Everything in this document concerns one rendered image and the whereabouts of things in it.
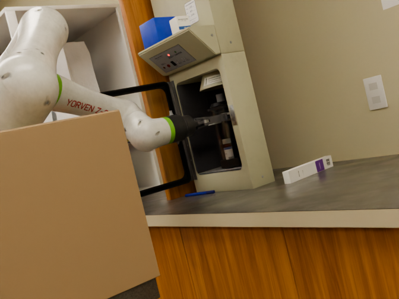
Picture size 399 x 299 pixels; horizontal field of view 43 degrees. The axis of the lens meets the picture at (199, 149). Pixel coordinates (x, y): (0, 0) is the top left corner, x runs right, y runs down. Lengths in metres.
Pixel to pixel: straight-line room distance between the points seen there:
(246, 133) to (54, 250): 1.03
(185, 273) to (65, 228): 0.90
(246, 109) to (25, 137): 1.05
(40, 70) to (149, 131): 0.67
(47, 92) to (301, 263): 0.72
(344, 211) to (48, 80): 0.66
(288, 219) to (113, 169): 0.51
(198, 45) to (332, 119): 0.62
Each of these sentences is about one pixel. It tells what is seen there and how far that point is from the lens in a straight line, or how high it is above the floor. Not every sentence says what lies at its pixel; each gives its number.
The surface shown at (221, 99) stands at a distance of 1.85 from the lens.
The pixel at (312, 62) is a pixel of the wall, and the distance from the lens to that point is 2.01.
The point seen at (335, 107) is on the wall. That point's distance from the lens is 1.97.
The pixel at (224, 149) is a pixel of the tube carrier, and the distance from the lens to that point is 1.82.
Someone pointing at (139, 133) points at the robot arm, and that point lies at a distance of 1.59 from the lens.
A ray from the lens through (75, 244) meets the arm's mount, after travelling 0.84.
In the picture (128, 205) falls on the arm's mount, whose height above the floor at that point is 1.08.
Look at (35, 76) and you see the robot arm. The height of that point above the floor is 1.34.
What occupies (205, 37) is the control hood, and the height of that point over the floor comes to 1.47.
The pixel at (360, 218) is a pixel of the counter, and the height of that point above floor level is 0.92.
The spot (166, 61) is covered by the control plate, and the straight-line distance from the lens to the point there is 1.86.
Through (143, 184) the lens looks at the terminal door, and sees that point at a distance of 1.85.
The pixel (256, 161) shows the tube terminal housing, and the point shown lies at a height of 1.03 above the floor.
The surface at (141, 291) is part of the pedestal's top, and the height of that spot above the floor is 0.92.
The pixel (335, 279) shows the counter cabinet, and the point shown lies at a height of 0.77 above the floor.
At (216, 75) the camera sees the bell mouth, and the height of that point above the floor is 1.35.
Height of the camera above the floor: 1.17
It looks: 2 degrees down
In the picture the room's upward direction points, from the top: 14 degrees counter-clockwise
